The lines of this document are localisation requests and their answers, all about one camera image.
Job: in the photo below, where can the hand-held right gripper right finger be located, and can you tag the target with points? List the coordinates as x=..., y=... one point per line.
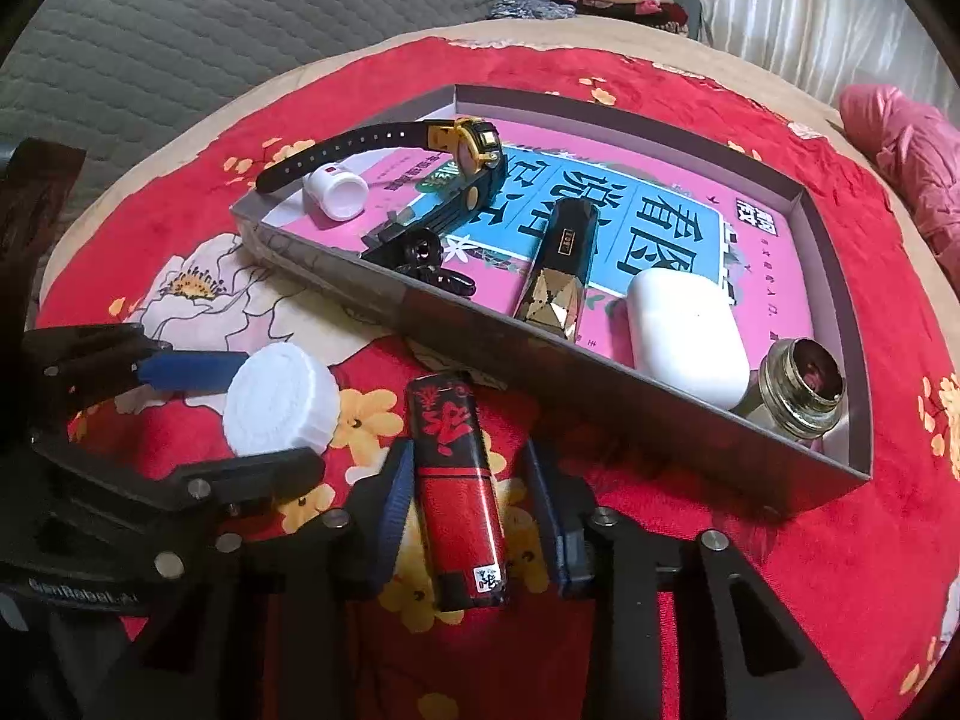
x=551, y=517

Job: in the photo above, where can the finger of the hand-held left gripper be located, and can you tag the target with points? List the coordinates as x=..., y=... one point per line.
x=195, y=373
x=255, y=476

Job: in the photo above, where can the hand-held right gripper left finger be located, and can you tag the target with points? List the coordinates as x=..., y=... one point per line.
x=390, y=517

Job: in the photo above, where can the red and black lighter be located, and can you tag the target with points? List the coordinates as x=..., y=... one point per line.
x=457, y=502

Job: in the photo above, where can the white ribbed bottle cap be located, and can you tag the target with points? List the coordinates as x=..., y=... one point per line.
x=281, y=397

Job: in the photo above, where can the grey shallow cardboard box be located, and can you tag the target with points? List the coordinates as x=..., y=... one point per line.
x=600, y=420

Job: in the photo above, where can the white earbuds case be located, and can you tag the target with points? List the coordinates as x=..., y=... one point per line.
x=682, y=330

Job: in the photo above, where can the white pill bottle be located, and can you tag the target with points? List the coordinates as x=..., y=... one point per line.
x=337, y=191

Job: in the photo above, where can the black and gold lipstick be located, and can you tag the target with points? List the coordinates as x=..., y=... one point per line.
x=559, y=270

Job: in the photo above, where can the glass ink jar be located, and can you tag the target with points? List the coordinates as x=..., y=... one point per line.
x=795, y=397

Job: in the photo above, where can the black and yellow wristwatch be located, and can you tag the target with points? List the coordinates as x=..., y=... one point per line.
x=472, y=146

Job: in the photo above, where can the red floral blanket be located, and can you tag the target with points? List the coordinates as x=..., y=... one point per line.
x=750, y=577

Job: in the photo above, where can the dark brown cloth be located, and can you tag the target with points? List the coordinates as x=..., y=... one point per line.
x=41, y=195

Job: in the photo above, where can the pink and blue book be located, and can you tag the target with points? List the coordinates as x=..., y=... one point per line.
x=675, y=240

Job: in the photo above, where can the grey quilted headboard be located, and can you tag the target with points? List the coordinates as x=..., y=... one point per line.
x=225, y=15

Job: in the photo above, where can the beige bed sheet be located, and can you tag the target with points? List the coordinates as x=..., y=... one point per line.
x=525, y=37

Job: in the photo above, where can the blue patterned cloth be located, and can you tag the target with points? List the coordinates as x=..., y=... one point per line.
x=532, y=9

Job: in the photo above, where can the pink quilted duvet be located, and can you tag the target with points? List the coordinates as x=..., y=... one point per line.
x=915, y=150

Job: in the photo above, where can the white curtain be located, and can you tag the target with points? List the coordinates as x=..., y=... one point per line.
x=787, y=15

